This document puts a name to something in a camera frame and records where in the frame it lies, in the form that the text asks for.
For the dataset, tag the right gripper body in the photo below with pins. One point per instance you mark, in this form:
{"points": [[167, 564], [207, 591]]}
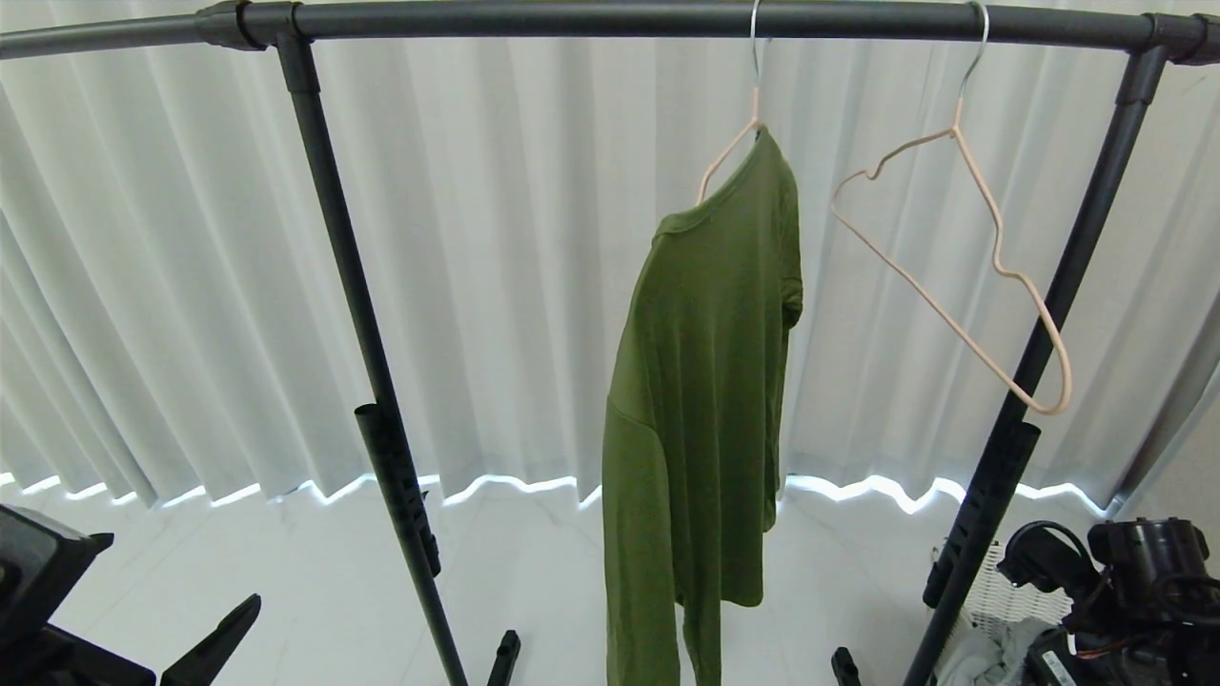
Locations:
{"points": [[1096, 667]]}

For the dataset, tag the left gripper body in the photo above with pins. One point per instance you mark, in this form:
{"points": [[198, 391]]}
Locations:
{"points": [[76, 667]]}

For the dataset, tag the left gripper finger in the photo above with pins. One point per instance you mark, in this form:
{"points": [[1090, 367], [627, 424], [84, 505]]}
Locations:
{"points": [[214, 648]]}

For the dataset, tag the pale grey shorts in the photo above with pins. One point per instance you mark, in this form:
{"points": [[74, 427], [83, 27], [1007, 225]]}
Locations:
{"points": [[982, 657]]}

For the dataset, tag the green long-sleeved shirt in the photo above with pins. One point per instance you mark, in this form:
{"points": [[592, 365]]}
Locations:
{"points": [[696, 381]]}

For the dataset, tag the pink clothes hanger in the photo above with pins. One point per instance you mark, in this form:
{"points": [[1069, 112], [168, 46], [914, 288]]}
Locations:
{"points": [[953, 325], [756, 107]]}

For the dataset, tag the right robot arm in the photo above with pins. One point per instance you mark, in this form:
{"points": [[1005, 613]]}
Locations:
{"points": [[1153, 562]]}

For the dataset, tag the white laundry basket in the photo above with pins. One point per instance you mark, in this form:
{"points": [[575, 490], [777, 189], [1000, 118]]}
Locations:
{"points": [[1010, 595]]}

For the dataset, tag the black clothes rack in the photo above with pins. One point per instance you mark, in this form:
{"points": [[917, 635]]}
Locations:
{"points": [[572, 19]]}

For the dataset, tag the white curtain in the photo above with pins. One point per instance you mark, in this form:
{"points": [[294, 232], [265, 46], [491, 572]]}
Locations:
{"points": [[524, 238]]}

